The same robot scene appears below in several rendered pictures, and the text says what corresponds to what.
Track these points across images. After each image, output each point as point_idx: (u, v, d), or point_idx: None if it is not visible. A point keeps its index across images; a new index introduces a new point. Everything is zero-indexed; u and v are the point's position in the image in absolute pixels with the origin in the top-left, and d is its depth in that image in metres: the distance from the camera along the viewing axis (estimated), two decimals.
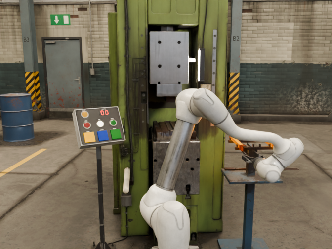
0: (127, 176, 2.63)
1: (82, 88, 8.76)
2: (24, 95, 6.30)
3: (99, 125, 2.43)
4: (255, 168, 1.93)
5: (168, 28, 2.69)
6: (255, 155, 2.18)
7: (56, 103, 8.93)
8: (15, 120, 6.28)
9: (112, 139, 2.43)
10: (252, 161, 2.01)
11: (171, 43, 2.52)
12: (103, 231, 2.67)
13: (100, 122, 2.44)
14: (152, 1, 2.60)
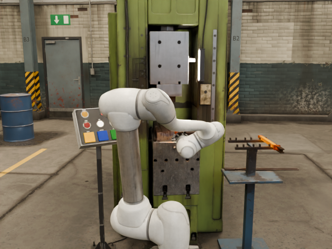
0: None
1: (82, 88, 8.76)
2: (24, 95, 6.30)
3: (99, 125, 2.43)
4: None
5: (168, 28, 2.69)
6: None
7: (56, 103, 8.93)
8: (15, 120, 6.28)
9: (112, 139, 2.43)
10: (176, 139, 2.05)
11: (171, 43, 2.52)
12: (103, 231, 2.67)
13: (100, 122, 2.44)
14: (152, 1, 2.60)
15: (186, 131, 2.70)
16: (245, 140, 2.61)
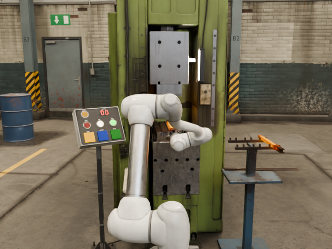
0: (127, 176, 2.63)
1: (82, 88, 8.76)
2: (24, 95, 6.30)
3: (99, 125, 2.43)
4: None
5: (168, 28, 2.69)
6: None
7: (56, 103, 8.93)
8: (15, 120, 6.28)
9: (112, 139, 2.43)
10: (170, 136, 2.44)
11: (171, 43, 2.52)
12: (103, 231, 2.67)
13: (100, 122, 2.44)
14: (152, 1, 2.60)
15: (186, 131, 2.70)
16: (245, 140, 2.61)
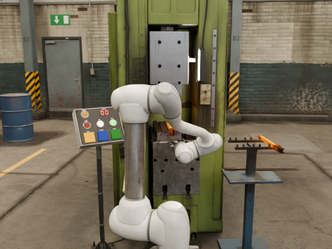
0: None
1: (82, 88, 8.76)
2: (24, 95, 6.30)
3: (99, 125, 2.43)
4: None
5: (168, 28, 2.69)
6: (182, 141, 2.33)
7: (56, 103, 8.93)
8: (15, 120, 6.28)
9: (112, 139, 2.43)
10: (175, 145, 2.15)
11: (171, 43, 2.52)
12: (103, 231, 2.67)
13: (100, 122, 2.44)
14: (152, 1, 2.60)
15: None
16: (245, 140, 2.61)
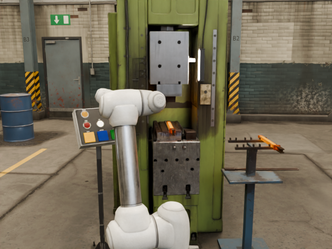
0: None
1: (82, 88, 8.76)
2: (24, 95, 6.30)
3: (99, 125, 2.43)
4: None
5: (168, 28, 2.69)
6: None
7: (56, 103, 8.93)
8: (15, 120, 6.28)
9: (112, 139, 2.43)
10: None
11: (171, 43, 2.52)
12: (103, 231, 2.67)
13: (100, 122, 2.44)
14: (152, 1, 2.60)
15: (186, 131, 2.70)
16: (245, 140, 2.61)
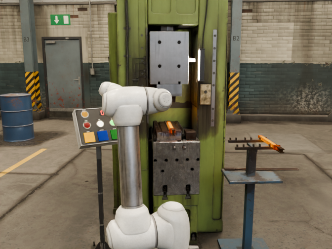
0: None
1: (82, 88, 8.76)
2: (24, 95, 6.30)
3: (99, 125, 2.43)
4: None
5: (168, 28, 2.69)
6: None
7: (56, 103, 8.93)
8: (15, 120, 6.28)
9: (112, 139, 2.43)
10: None
11: (171, 43, 2.52)
12: (103, 231, 2.67)
13: (100, 122, 2.44)
14: (152, 1, 2.60)
15: (186, 131, 2.70)
16: (245, 140, 2.61)
